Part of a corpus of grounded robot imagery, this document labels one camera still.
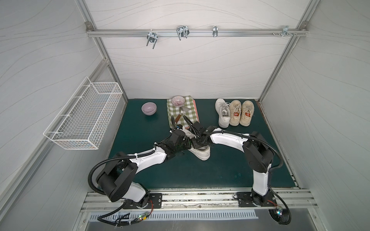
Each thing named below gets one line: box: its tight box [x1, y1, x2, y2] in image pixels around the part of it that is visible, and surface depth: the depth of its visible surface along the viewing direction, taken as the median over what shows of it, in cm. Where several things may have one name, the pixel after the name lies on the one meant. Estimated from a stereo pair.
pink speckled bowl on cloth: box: [171, 95, 186, 107], surface depth 117 cm
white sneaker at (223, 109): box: [214, 98, 231, 129], surface depth 105 cm
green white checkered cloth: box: [166, 95, 198, 129], surface depth 116 cm
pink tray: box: [192, 99, 200, 124], surface depth 114 cm
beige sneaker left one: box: [229, 99, 242, 127], surface depth 106 cm
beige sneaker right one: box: [239, 100, 255, 127], surface depth 106 cm
